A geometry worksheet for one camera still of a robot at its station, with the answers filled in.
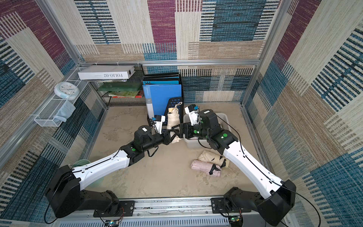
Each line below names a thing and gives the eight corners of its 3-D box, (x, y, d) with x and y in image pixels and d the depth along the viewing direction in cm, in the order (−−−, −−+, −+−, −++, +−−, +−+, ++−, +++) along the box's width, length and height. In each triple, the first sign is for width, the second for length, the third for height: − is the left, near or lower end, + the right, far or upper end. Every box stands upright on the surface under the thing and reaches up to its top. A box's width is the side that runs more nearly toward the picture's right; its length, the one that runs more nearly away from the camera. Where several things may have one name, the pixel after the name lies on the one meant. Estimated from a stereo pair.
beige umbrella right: (198, 162, 90) (198, 158, 86) (199, 152, 94) (200, 148, 91) (227, 168, 87) (228, 165, 84) (227, 158, 92) (229, 155, 88)
